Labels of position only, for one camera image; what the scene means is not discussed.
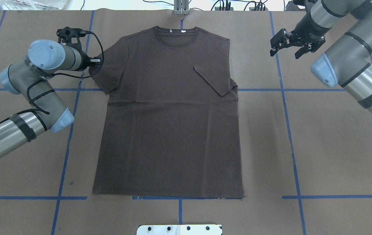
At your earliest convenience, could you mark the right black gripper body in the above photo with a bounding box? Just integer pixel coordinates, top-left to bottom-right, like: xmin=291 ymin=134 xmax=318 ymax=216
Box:
xmin=289 ymin=21 xmax=326 ymax=49

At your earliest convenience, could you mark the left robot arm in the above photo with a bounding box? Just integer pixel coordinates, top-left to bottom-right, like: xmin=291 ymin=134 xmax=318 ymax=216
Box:
xmin=0 ymin=39 xmax=104 ymax=158

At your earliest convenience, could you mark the aluminium frame post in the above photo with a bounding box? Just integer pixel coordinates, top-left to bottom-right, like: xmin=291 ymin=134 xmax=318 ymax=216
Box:
xmin=174 ymin=0 xmax=190 ymax=15

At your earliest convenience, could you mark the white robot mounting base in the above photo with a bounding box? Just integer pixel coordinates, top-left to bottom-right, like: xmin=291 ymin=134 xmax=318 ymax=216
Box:
xmin=136 ymin=224 xmax=223 ymax=235

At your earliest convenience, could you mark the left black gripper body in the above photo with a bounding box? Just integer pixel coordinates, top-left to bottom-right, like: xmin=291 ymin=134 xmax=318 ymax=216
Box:
xmin=80 ymin=54 xmax=95 ymax=71

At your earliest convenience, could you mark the dark brown t-shirt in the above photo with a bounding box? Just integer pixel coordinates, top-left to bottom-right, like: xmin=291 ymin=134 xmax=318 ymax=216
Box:
xmin=89 ymin=26 xmax=244 ymax=199

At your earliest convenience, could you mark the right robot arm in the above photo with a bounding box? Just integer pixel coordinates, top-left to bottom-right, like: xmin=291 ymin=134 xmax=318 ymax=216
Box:
xmin=270 ymin=0 xmax=372 ymax=113

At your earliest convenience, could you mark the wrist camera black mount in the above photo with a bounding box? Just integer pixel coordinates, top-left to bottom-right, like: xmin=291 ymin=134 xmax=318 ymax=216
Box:
xmin=56 ymin=27 xmax=89 ymax=46

